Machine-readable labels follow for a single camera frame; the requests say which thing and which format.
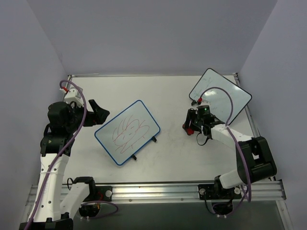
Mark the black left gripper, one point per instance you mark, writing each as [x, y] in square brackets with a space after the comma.
[88, 116]

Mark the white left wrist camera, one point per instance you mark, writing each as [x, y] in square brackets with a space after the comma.
[73, 95]

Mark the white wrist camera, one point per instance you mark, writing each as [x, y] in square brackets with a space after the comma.
[201, 101]
[73, 95]

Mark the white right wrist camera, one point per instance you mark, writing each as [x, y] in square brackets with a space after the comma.
[201, 101]

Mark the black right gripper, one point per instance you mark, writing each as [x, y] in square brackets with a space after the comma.
[192, 120]

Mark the red whiteboard eraser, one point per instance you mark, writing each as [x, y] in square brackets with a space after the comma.
[188, 130]

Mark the blue framed whiteboard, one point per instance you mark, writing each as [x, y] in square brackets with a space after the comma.
[129, 131]

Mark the black framed whiteboard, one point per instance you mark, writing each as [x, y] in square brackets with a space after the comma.
[225, 98]

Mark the aluminium mounting rail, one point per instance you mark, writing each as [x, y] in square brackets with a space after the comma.
[179, 192]

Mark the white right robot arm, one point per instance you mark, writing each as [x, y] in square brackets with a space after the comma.
[254, 160]

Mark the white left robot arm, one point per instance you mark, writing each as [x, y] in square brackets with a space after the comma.
[49, 212]

